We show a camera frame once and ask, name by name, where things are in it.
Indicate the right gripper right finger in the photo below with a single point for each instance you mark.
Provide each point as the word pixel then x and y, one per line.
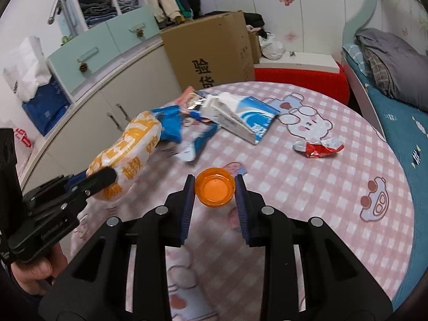
pixel 309 272

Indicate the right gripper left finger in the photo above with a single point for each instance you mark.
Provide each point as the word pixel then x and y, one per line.
pixel 120 273

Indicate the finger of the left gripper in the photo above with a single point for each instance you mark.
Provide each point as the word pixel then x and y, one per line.
pixel 75 179
pixel 97 182

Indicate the orange white snack bag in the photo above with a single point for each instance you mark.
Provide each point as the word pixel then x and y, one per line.
pixel 128 155

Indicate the blue snack bag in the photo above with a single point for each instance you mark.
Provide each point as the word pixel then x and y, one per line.
pixel 170 120

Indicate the orange plastic cup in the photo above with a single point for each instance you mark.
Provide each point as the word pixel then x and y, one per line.
pixel 215 187

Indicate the pink snack packet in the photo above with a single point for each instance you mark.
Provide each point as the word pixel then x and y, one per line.
pixel 190 100

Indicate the left hand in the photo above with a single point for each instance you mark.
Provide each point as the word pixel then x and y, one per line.
pixel 30 276

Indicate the white low cabinet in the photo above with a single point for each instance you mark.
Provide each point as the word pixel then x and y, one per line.
pixel 139 80

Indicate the white red plastic bag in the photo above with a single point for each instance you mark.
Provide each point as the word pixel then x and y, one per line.
pixel 23 145

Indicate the teal drawer unit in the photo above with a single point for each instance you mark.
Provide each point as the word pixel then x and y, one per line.
pixel 77 60

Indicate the white shopping bag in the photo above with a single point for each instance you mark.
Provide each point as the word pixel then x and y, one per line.
pixel 26 69

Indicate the red silver crumpled wrapper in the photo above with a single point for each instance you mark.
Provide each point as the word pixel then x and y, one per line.
pixel 319 149

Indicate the pink checkered tablecloth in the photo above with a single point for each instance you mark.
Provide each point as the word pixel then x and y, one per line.
pixel 361 192

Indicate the white blue tissue pack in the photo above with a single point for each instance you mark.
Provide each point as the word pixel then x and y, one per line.
pixel 244 116

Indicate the teal bed sheet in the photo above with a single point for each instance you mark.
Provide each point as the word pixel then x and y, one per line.
pixel 405 130

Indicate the large cardboard box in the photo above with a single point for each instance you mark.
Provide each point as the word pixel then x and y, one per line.
pixel 210 51

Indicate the red white storage bench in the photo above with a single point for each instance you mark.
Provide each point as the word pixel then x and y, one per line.
pixel 331 83

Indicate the white plastic bag on bench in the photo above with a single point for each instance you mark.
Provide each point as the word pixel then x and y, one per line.
pixel 271 47

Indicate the grey folded blanket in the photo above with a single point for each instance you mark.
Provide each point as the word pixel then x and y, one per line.
pixel 399 71

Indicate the teal bed headboard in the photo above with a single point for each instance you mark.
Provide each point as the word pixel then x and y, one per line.
pixel 358 14

